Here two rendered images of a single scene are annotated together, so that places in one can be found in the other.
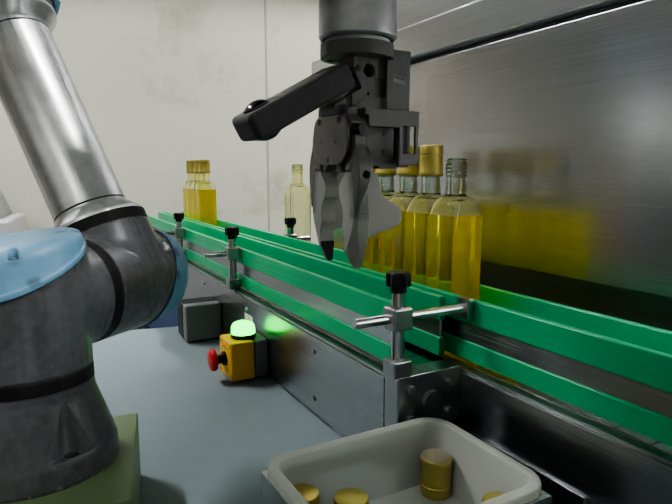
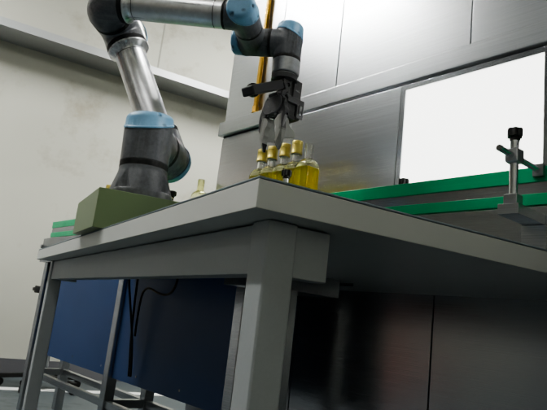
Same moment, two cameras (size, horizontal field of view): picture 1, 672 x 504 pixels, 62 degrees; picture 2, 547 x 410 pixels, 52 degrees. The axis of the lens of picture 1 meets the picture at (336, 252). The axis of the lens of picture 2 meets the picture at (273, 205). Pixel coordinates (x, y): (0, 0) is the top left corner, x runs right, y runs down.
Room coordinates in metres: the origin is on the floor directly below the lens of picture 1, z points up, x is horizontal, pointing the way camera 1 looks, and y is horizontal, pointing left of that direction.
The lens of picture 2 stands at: (-0.81, 0.25, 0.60)
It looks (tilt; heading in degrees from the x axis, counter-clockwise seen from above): 12 degrees up; 349
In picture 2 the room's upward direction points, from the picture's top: 7 degrees clockwise
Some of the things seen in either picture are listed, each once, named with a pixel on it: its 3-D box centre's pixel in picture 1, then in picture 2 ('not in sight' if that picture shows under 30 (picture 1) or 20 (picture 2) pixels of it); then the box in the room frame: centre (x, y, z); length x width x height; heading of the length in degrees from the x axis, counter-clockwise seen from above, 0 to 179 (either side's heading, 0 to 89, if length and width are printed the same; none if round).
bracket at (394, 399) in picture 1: (424, 395); not in sight; (0.66, -0.11, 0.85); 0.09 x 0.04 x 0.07; 119
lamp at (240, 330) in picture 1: (243, 328); not in sight; (1.00, 0.17, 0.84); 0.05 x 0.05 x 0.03
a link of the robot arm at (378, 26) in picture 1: (355, 24); (284, 70); (0.57, -0.02, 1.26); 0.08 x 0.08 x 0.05
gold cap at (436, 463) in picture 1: (435, 474); not in sight; (0.58, -0.11, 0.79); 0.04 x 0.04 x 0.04
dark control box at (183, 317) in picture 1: (199, 319); not in sight; (1.24, 0.31, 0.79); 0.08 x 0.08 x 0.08; 29
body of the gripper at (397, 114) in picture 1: (362, 110); (283, 98); (0.57, -0.03, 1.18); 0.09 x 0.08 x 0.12; 118
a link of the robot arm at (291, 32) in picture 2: not in sight; (287, 43); (0.57, -0.02, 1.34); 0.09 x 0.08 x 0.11; 70
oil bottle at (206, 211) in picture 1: (206, 202); not in sight; (1.86, 0.43, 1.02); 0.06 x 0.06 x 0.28; 29
